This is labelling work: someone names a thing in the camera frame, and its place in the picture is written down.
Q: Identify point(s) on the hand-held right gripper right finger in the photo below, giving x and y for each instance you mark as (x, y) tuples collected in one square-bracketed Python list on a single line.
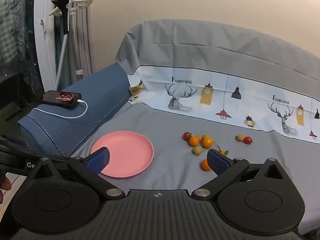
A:
[(217, 163)]

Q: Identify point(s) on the plaid shirt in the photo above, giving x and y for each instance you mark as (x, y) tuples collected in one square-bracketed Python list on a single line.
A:
[(12, 25)]

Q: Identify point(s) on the grey printed bedsheet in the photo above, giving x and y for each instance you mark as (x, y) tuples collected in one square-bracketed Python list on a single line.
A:
[(225, 55)]

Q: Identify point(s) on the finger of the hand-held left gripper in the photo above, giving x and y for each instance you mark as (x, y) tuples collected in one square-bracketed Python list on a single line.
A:
[(22, 150)]

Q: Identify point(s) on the person's left hand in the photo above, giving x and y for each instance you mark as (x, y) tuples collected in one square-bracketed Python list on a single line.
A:
[(5, 183)]

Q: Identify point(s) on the blue bolster pillow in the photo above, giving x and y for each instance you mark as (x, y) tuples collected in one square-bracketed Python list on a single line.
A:
[(100, 90)]

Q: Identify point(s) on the orange cherry tomato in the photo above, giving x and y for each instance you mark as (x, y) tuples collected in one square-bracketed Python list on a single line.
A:
[(205, 165)]

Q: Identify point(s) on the grey curtain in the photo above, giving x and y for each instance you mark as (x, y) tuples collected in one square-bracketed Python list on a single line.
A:
[(83, 37)]

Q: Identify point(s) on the small red tomato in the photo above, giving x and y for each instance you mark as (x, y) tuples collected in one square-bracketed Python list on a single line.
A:
[(186, 136)]

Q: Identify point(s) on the small orange with leaf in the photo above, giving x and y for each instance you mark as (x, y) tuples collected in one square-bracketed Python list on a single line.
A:
[(221, 151)]

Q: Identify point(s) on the black smartphone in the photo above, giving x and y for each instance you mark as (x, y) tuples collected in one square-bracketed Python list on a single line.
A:
[(60, 98)]

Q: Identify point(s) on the pink round plate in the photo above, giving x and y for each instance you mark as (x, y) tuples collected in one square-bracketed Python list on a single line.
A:
[(130, 152)]

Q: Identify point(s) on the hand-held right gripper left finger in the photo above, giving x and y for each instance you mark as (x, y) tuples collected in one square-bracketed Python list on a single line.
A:
[(98, 160)]

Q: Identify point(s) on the red tomato with green calyx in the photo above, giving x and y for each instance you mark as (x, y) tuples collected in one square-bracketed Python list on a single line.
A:
[(248, 140)]

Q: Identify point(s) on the white window frame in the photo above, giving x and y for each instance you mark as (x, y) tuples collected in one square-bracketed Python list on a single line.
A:
[(45, 45)]

